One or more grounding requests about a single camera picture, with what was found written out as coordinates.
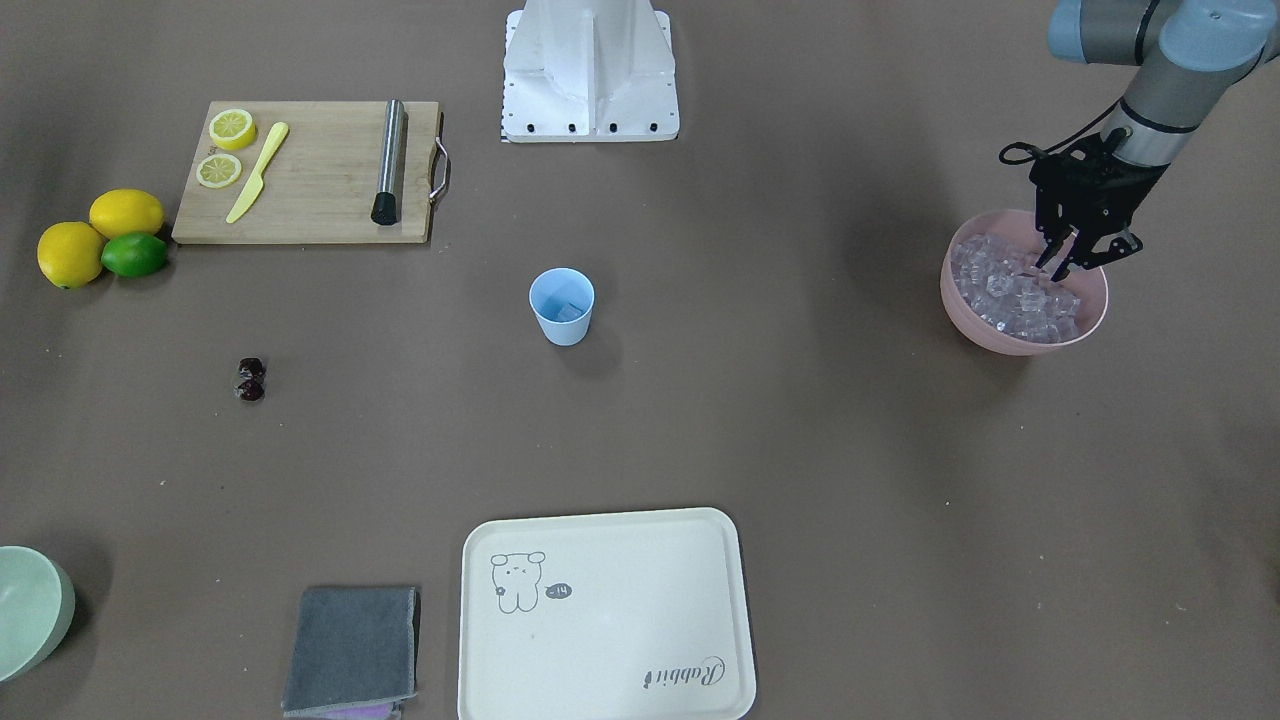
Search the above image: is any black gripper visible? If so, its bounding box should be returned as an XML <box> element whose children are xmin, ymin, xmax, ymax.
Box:
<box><xmin>1028</xmin><ymin>129</ymin><xmax>1169</xmax><ymax>282</ymax></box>

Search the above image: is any clear ice cube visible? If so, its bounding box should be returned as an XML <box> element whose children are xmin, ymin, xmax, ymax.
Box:
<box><xmin>554</xmin><ymin>302</ymin><xmax>589</xmax><ymax>323</ymax></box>

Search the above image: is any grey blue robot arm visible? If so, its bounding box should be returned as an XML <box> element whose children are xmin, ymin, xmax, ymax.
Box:
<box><xmin>1025</xmin><ymin>1</ymin><xmax>1277</xmax><ymax>281</ymax></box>

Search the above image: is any pile of clear ice cubes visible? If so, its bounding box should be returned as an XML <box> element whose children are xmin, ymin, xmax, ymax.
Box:
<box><xmin>950</xmin><ymin>233</ymin><xmax>1082</xmax><ymax>345</ymax></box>

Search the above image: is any light blue cup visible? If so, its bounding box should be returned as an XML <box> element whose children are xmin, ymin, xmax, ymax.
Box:
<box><xmin>527</xmin><ymin>266</ymin><xmax>596</xmax><ymax>347</ymax></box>

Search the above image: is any pink bowl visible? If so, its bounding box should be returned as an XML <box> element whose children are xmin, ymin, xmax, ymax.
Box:
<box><xmin>940</xmin><ymin>209</ymin><xmax>1110</xmax><ymax>356</ymax></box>

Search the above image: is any cream rabbit tray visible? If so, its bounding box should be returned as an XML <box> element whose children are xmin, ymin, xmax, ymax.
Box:
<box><xmin>457</xmin><ymin>507</ymin><xmax>756</xmax><ymax>719</ymax></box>

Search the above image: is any steel muddler black tip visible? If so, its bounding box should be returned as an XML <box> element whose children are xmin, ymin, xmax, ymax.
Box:
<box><xmin>370</xmin><ymin>99</ymin><xmax>408</xmax><ymax>227</ymax></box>

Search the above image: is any yellow plastic knife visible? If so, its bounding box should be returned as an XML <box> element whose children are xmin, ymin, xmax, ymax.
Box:
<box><xmin>224</xmin><ymin>120</ymin><xmax>291</xmax><ymax>224</ymax></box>

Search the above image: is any grey folded cloth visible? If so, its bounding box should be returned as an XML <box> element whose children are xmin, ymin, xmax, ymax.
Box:
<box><xmin>282</xmin><ymin>585</ymin><xmax>419</xmax><ymax>719</ymax></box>

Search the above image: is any dark red cherry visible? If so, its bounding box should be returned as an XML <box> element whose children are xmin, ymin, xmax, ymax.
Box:
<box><xmin>234</xmin><ymin>378</ymin><xmax>265</xmax><ymax>402</ymax></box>
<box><xmin>237</xmin><ymin>357</ymin><xmax>266</xmax><ymax>382</ymax></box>

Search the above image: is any wooden cutting board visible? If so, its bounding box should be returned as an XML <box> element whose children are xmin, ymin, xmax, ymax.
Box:
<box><xmin>172</xmin><ymin>100</ymin><xmax>448</xmax><ymax>245</ymax></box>

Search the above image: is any lemon half upper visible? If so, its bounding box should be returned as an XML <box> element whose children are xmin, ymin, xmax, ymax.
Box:
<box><xmin>207</xmin><ymin>108</ymin><xmax>259</xmax><ymax>152</ymax></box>

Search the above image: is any lemon half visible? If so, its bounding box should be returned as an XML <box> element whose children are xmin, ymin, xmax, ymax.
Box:
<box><xmin>207</xmin><ymin>108</ymin><xmax>259</xmax><ymax>152</ymax></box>
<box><xmin>195</xmin><ymin>152</ymin><xmax>243</xmax><ymax>190</ymax></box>

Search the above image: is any lemon half lower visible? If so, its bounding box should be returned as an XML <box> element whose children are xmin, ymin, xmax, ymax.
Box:
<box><xmin>195</xmin><ymin>152</ymin><xmax>243</xmax><ymax>190</ymax></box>

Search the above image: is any green lime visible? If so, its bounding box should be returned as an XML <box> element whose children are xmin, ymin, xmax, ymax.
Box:
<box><xmin>100</xmin><ymin>232</ymin><xmax>168</xmax><ymax>278</ymax></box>

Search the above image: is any yellow lemon near board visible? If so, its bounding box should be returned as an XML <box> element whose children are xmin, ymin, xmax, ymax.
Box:
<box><xmin>90</xmin><ymin>188</ymin><xmax>166</xmax><ymax>240</ymax></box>

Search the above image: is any yellow lemon outer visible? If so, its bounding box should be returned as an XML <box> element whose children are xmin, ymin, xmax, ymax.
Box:
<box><xmin>37</xmin><ymin>222</ymin><xmax>106</xmax><ymax>290</ymax></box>

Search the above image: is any mint green bowl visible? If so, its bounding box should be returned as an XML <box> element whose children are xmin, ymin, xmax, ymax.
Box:
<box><xmin>1</xmin><ymin>546</ymin><xmax>76</xmax><ymax>682</ymax></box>

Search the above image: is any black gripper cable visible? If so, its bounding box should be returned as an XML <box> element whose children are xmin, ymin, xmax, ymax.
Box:
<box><xmin>998</xmin><ymin>100</ymin><xmax>1121</xmax><ymax>167</ymax></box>

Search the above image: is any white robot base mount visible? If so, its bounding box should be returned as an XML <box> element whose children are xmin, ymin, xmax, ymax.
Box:
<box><xmin>500</xmin><ymin>1</ymin><xmax>681</xmax><ymax>143</ymax></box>

